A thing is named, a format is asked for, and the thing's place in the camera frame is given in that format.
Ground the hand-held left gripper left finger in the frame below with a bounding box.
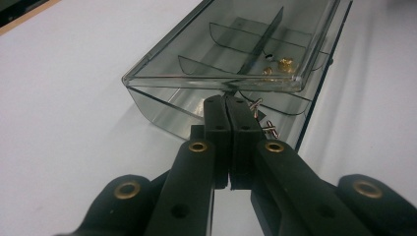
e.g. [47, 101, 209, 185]
[144, 94, 232, 236]

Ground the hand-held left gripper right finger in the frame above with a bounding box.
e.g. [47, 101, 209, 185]
[225, 96, 372, 236]

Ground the silver cufflink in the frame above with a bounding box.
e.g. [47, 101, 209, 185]
[248, 97, 282, 140]

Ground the clear grey compartment box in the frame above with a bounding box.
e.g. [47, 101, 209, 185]
[121, 0, 354, 153]

